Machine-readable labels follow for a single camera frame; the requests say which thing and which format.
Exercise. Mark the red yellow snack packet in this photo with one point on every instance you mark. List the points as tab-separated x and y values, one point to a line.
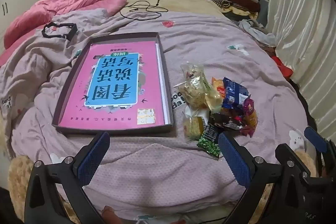
253	120

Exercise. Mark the shallow grey cardboard box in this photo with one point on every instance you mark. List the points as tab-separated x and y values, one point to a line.
118	131

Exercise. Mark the beige bed sheet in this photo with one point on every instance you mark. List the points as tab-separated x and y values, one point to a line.
178	1

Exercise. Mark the blue foil snack packet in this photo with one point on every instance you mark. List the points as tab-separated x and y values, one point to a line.
233	94

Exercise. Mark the white grey garment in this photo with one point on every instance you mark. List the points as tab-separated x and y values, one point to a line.
260	33

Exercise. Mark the green pea snack packet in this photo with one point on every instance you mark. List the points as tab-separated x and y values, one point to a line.
208	144

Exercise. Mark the pink quilt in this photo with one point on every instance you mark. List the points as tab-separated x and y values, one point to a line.
65	3

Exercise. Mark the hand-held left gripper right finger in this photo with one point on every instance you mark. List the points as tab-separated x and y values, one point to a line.
233	161

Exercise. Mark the light green snack packet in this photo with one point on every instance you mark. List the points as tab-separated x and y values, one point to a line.
214	103

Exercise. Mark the tan fleece blanket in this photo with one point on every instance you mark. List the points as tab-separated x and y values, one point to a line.
19	179

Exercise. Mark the lilac printed duvet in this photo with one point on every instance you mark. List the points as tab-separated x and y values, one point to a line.
210	43

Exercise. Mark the clear bag yellow snack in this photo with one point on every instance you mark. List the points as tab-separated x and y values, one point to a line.
193	92

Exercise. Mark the purple snack packet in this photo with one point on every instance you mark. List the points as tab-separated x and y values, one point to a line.
248	106

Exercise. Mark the brown chocolate bar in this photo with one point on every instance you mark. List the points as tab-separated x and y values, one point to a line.
228	121

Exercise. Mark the person's left hand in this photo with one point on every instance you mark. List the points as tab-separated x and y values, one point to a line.
110	214

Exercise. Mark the pink blue book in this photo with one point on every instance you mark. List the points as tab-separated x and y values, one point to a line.
113	82

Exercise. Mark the black plastic frame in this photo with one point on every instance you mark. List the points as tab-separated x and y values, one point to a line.
71	32

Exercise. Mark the red cloth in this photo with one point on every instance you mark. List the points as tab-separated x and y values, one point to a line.
283	67

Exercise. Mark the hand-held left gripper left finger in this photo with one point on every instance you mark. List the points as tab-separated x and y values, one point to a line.
93	161

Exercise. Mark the cream satin curtain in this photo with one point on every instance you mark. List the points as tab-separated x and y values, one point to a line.
302	29

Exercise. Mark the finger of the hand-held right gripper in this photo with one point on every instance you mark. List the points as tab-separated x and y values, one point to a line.
284	151
316	140

